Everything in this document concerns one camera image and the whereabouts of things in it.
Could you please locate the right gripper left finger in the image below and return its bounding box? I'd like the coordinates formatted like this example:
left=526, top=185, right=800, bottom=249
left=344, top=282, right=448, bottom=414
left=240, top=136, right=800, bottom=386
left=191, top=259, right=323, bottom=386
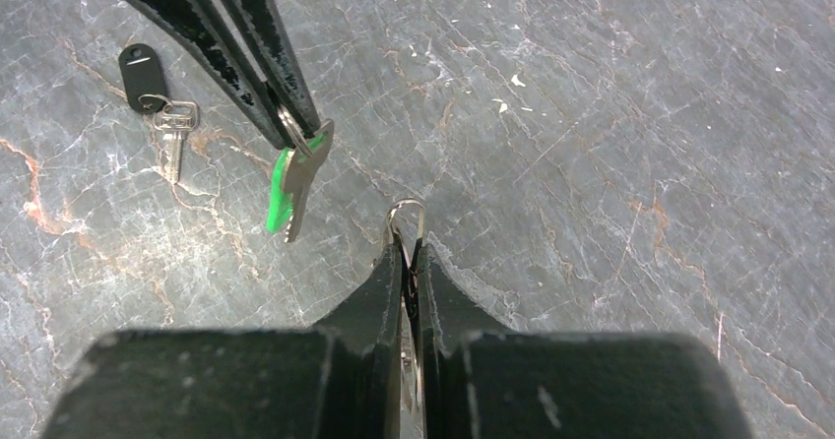
left=44, top=246, right=404, bottom=438

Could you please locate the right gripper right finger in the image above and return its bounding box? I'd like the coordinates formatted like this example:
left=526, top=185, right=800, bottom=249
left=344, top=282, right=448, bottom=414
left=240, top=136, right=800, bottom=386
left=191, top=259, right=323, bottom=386
left=417, top=246, right=751, bottom=438

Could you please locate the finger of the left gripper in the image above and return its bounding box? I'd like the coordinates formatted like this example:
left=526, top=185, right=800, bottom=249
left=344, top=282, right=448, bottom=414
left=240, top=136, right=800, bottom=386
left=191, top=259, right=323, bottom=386
left=221, top=0, right=321, bottom=138
left=125, top=0, right=294, bottom=150

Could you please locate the keyring with bunch of keys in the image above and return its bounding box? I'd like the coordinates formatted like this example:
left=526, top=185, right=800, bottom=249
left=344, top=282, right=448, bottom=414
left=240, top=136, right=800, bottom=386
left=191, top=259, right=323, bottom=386
left=382, top=198, right=425, bottom=418

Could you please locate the key with green tag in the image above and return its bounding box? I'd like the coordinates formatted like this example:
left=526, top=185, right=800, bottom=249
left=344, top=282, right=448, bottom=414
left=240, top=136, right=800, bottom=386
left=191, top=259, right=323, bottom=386
left=266, top=106, right=334, bottom=243

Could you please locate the key with black tag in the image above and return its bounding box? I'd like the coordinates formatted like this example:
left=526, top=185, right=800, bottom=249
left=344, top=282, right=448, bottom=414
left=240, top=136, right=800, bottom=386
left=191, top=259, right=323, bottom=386
left=117, top=43, right=200, bottom=184

